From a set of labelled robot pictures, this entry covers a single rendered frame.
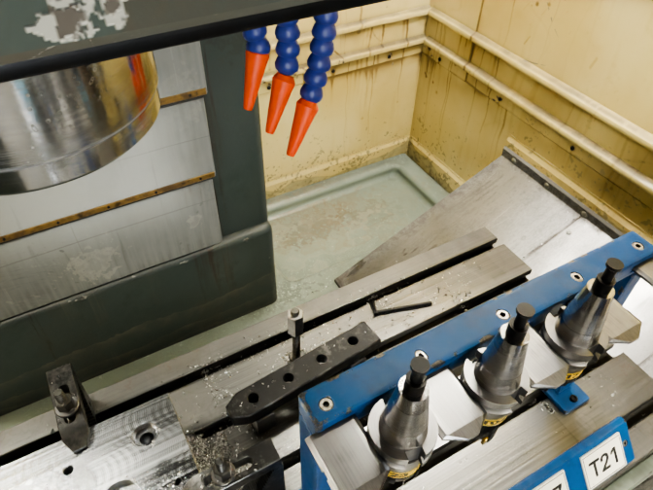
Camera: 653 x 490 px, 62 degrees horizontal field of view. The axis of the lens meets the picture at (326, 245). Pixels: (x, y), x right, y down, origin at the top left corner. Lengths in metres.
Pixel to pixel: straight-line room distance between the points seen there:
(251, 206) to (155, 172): 0.26
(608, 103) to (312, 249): 0.81
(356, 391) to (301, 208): 1.18
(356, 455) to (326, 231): 1.14
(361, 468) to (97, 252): 0.69
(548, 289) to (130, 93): 0.49
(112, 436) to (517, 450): 0.58
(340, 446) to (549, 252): 0.92
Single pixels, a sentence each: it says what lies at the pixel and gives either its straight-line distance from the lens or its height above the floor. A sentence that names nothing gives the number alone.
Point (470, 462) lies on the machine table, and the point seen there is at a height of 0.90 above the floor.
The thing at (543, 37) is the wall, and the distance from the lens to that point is 1.36.
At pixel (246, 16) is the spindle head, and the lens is 0.17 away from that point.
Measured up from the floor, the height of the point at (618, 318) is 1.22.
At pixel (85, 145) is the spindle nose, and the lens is 0.32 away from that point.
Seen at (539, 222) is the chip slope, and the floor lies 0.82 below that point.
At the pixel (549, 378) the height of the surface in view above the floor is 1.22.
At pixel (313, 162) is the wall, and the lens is 1.66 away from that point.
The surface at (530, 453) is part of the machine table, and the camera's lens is 0.92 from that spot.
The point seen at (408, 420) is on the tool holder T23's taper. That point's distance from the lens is 0.48.
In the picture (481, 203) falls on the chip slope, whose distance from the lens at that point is 1.42.
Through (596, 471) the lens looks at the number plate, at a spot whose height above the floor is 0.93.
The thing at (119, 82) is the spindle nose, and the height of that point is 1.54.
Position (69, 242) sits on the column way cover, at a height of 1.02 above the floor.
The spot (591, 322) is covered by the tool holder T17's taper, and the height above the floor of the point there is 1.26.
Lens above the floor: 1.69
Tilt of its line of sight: 45 degrees down
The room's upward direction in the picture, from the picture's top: 2 degrees clockwise
